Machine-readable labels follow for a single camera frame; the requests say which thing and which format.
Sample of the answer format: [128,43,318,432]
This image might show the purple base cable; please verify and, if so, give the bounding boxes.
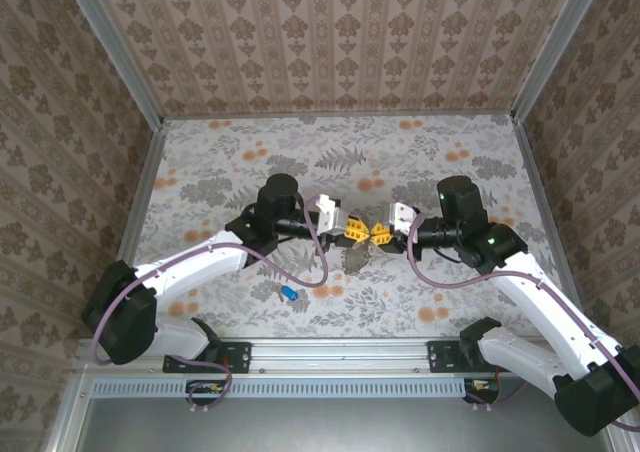
[462,366,527,411]
[163,354,235,416]

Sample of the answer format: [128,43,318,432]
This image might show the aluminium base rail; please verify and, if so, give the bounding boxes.
[74,338,551,376]

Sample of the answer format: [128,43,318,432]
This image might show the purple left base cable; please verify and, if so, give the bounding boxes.
[163,354,235,416]

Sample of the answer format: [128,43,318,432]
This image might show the white slotted cable duct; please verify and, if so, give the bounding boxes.
[92,377,469,400]

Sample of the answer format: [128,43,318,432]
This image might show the aluminium frame post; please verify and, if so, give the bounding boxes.
[58,0,165,128]
[509,0,609,123]

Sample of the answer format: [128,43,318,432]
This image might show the aluminium table side rail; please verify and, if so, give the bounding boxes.
[117,124,169,268]
[512,116,586,313]

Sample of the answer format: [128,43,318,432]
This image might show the grey metal sheet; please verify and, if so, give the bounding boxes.
[74,396,617,452]

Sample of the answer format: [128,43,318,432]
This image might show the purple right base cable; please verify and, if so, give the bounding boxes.
[462,366,527,411]

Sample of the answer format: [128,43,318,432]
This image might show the silver keyring with chain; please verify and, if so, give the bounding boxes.
[342,244,375,275]

